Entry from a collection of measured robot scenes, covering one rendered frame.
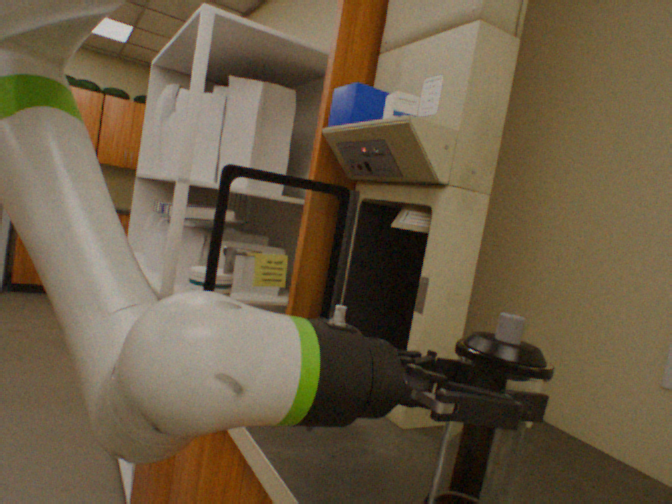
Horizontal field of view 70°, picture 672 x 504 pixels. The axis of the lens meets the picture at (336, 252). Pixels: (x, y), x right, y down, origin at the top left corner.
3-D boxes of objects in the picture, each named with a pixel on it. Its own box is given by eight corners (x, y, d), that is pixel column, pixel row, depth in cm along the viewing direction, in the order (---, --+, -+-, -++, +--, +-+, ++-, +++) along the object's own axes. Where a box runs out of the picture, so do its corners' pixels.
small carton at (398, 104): (404, 131, 98) (409, 101, 97) (414, 128, 93) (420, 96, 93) (381, 126, 96) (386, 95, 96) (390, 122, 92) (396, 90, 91)
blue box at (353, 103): (363, 138, 114) (370, 99, 114) (388, 135, 106) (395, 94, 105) (326, 128, 109) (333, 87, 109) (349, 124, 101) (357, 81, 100)
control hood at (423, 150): (356, 180, 117) (363, 139, 116) (449, 185, 89) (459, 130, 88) (314, 171, 111) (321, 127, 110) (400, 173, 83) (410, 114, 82)
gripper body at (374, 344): (383, 351, 41) (459, 361, 46) (334, 323, 49) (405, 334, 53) (360, 435, 42) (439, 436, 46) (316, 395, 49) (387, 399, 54)
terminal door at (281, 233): (323, 351, 118) (351, 187, 115) (194, 344, 106) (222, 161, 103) (322, 350, 118) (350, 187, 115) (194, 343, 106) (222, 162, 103)
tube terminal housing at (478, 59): (402, 367, 133) (455, 84, 127) (493, 421, 105) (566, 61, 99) (323, 369, 120) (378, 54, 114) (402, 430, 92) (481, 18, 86)
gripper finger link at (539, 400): (500, 388, 49) (506, 391, 49) (543, 393, 53) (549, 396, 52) (492, 417, 49) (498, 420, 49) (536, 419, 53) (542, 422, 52)
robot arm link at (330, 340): (258, 407, 46) (298, 457, 38) (288, 289, 46) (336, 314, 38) (312, 410, 49) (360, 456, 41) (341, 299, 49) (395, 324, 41)
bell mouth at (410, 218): (433, 233, 119) (437, 211, 118) (488, 243, 104) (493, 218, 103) (374, 223, 110) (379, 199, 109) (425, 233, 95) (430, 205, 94)
